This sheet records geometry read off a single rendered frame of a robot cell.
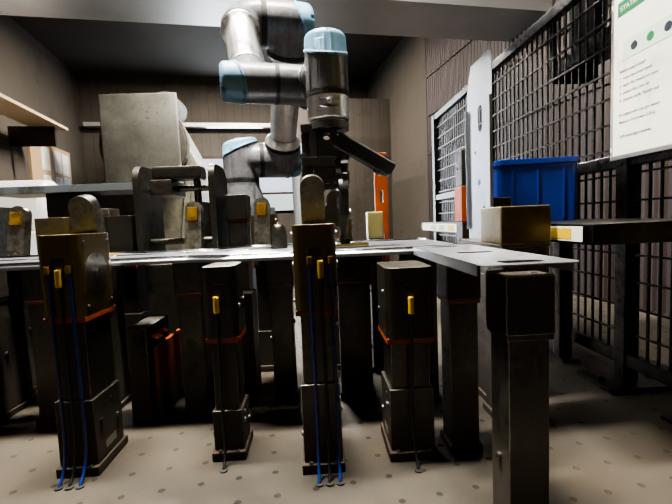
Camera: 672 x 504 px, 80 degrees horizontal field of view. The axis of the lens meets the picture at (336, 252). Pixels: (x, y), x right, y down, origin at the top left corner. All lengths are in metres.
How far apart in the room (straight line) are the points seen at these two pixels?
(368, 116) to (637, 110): 5.77
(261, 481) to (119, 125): 5.61
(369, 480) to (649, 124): 0.76
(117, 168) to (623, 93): 5.56
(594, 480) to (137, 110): 5.78
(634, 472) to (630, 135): 0.58
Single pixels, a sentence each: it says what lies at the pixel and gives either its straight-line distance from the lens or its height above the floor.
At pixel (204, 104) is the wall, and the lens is 7.61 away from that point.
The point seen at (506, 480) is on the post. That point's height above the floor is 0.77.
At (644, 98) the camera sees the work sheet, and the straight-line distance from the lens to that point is 0.95.
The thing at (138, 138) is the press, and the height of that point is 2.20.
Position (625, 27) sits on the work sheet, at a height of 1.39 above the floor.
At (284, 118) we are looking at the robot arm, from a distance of 1.30.
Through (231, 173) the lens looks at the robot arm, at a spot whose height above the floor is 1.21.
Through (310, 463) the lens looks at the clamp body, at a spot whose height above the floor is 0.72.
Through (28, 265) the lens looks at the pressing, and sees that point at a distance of 0.84.
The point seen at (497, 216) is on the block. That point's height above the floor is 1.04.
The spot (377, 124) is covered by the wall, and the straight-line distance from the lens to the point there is 6.58.
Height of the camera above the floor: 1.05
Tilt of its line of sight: 4 degrees down
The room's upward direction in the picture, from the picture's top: 2 degrees counter-clockwise
